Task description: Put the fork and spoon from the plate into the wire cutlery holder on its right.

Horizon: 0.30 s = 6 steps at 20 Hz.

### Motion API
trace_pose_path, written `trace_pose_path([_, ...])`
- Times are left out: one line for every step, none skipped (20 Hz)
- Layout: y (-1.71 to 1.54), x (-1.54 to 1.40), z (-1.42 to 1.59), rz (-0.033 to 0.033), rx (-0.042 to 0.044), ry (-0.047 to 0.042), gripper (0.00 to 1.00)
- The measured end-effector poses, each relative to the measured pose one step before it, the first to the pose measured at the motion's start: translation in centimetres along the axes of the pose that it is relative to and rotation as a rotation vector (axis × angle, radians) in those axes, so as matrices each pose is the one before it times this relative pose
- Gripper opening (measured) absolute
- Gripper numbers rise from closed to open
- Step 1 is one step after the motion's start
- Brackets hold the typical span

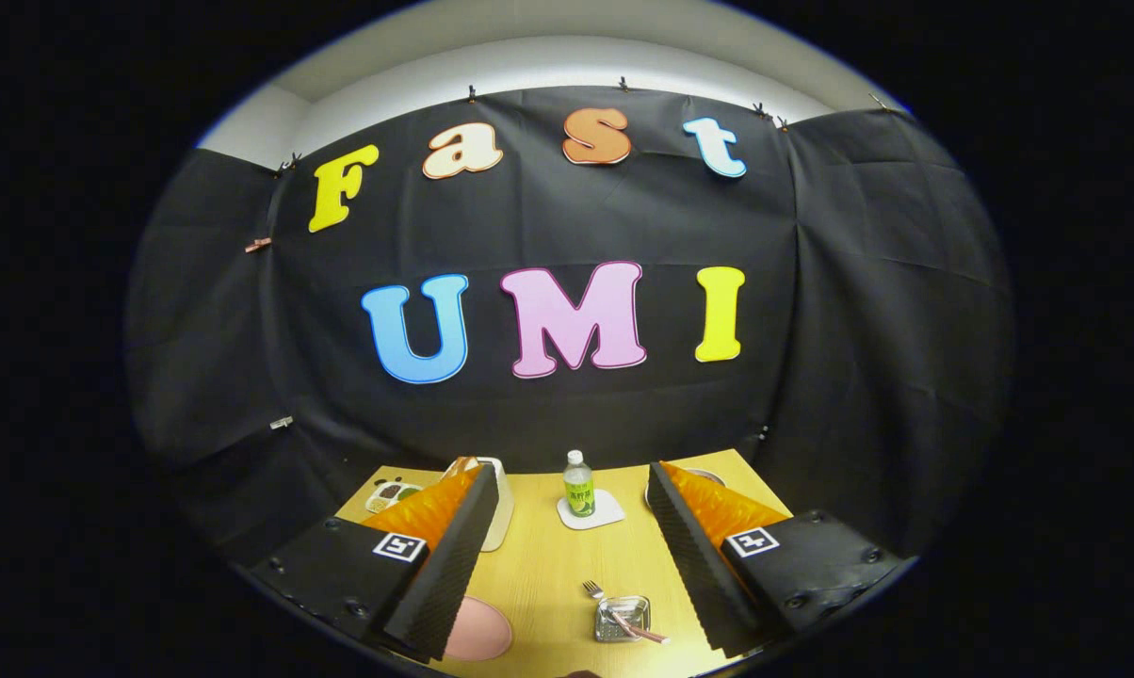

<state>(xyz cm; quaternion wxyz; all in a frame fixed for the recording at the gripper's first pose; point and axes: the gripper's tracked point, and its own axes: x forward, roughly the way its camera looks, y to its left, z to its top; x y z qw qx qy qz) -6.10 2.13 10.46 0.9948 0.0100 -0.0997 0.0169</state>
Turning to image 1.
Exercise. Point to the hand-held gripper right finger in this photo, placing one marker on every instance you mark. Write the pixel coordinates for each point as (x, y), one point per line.
(694, 565)

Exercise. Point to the white food plate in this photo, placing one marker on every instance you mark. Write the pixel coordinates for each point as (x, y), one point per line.
(708, 476)

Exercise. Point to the black backdrop cloth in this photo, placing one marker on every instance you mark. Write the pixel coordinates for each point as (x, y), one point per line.
(623, 424)

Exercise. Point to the white compartment seasoning dish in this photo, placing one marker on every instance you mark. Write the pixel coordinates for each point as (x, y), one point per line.
(388, 492)

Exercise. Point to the green label drink bottle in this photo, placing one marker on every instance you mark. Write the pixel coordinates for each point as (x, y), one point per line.
(579, 499)

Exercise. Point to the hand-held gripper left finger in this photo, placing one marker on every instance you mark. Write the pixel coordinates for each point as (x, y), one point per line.
(445, 574)

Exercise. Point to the perforated metal basket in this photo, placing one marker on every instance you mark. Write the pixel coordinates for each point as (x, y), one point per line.
(609, 629)

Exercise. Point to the white square coaster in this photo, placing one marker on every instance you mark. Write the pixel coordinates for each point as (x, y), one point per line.
(610, 514)

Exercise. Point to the orange clothespin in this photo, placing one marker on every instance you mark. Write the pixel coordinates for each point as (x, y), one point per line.
(258, 245)

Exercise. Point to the white toaster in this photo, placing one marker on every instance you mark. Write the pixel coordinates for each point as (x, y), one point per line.
(504, 518)

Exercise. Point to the pink plate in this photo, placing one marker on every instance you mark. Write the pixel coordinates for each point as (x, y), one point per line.
(482, 629)

